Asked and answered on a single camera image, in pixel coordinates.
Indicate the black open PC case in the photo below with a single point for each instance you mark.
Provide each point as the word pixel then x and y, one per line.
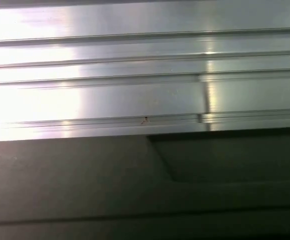
pixel 85 187

